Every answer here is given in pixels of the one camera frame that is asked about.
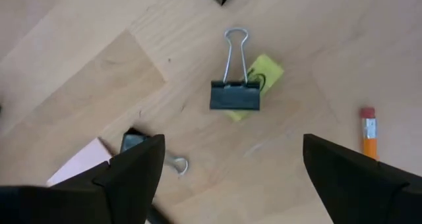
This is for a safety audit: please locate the small yellow tag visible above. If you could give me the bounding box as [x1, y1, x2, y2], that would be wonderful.
[227, 53, 285, 122]

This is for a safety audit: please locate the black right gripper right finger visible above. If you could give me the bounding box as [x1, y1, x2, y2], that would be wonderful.
[303, 134, 422, 224]

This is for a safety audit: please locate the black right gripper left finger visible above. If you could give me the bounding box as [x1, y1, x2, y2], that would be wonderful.
[0, 134, 166, 224]

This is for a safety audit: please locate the orange pencil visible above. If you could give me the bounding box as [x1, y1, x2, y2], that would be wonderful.
[359, 107, 380, 161]

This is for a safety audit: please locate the pink sticky note pad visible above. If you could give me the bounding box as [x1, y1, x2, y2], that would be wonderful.
[45, 137, 115, 188]

